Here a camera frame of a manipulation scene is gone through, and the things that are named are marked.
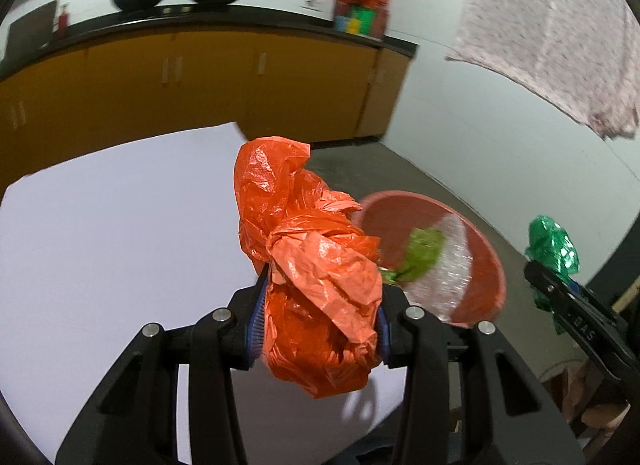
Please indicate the clear bubble wrap sheet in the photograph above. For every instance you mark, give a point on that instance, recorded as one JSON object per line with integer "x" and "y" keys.
{"x": 450, "y": 277}

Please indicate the dark rectangular board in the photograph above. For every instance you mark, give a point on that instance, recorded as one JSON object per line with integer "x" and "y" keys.
{"x": 30, "y": 35}

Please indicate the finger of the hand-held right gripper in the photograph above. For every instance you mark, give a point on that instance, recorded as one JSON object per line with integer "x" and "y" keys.
{"x": 565, "y": 305}
{"x": 592, "y": 301}

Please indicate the yellow base cabinets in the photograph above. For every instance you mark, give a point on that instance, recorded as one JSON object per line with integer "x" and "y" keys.
{"x": 200, "y": 85}

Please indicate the person's right hand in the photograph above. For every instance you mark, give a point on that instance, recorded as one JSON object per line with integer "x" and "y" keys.
{"x": 595, "y": 402}

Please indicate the pink floral hanging cloth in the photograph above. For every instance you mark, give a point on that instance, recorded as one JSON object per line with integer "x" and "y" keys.
{"x": 550, "y": 20}

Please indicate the red plastic bucket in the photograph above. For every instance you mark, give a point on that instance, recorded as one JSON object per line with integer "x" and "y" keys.
{"x": 385, "y": 212}

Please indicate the orange plastic bag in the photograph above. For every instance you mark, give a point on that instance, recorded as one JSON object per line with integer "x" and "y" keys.
{"x": 310, "y": 265}

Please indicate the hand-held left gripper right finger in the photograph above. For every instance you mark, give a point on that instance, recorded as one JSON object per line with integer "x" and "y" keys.
{"x": 400, "y": 340}

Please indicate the small red fire extinguisher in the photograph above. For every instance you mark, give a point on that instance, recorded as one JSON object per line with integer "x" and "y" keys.
{"x": 63, "y": 25}

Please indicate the shiny green plastic bag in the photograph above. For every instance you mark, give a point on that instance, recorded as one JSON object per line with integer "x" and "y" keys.
{"x": 550, "y": 245}

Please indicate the black countertop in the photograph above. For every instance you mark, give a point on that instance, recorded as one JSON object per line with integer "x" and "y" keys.
{"x": 225, "y": 15}

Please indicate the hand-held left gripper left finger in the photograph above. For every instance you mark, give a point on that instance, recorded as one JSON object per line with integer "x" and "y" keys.
{"x": 256, "y": 330}

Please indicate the pale wooden stick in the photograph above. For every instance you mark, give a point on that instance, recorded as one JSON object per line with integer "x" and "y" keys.
{"x": 627, "y": 296}

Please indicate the white wall outlet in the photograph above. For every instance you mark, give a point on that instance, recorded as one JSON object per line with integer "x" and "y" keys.
{"x": 311, "y": 3}

